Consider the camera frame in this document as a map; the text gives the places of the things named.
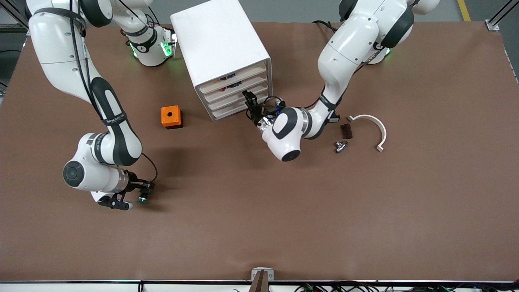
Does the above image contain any white plastic drawer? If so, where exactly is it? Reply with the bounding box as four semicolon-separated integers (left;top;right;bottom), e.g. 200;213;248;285
203;75;269;103
199;66;268;94
207;84;270;111
211;92;271;120

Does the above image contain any white drawer cabinet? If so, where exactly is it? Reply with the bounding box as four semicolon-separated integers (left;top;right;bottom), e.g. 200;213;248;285
170;0;274;122

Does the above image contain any orange button box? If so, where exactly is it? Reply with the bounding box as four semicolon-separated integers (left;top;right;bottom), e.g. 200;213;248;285
161;105;183;130

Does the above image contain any clear base connector box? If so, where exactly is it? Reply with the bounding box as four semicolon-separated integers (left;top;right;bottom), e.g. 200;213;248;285
161;26;178;57

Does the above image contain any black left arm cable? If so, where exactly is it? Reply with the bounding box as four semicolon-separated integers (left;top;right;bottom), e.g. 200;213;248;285
263;95;287;119

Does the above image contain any black base cable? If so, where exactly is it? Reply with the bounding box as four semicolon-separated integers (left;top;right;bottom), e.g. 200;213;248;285
138;4;161;27
312;19;338;34

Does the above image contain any white curved bracket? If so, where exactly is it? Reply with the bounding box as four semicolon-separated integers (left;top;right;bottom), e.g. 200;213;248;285
347;114;387;152

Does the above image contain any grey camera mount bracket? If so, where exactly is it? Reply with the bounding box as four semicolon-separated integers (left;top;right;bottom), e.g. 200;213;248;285
249;267;275;292

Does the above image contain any aluminium frame profile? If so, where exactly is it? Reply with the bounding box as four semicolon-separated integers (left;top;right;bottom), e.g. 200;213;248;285
485;0;519;32
0;0;31;34

